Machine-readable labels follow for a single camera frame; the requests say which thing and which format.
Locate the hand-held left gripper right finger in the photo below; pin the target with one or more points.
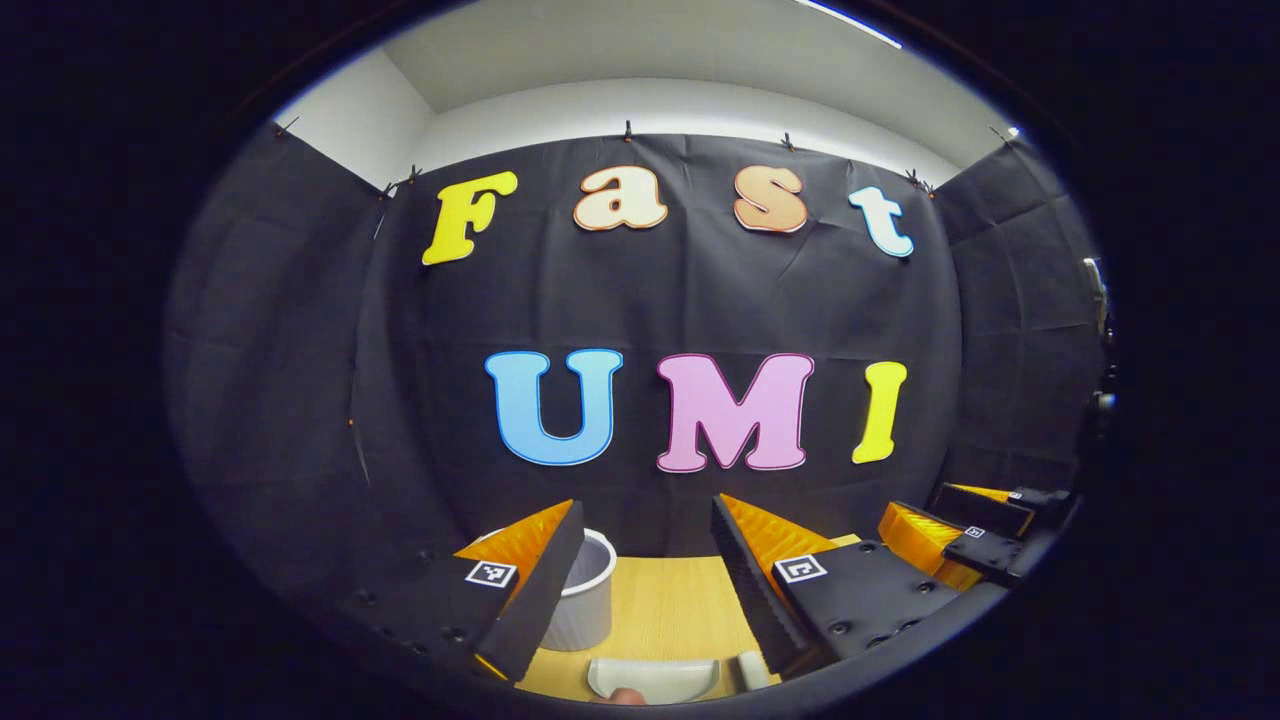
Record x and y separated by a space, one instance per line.
745 570

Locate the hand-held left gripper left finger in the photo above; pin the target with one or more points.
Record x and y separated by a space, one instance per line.
530 590

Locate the black tripod stand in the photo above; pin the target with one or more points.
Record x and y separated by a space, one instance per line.
1100 400

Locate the white dustpan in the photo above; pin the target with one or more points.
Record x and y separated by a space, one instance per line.
655 678

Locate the wooden desktop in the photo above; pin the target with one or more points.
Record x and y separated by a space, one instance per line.
670 610

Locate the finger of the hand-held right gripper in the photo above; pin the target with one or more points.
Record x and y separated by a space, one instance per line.
985 550
985 508

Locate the white ribbed garbage bin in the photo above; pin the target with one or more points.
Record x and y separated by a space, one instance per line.
590 600

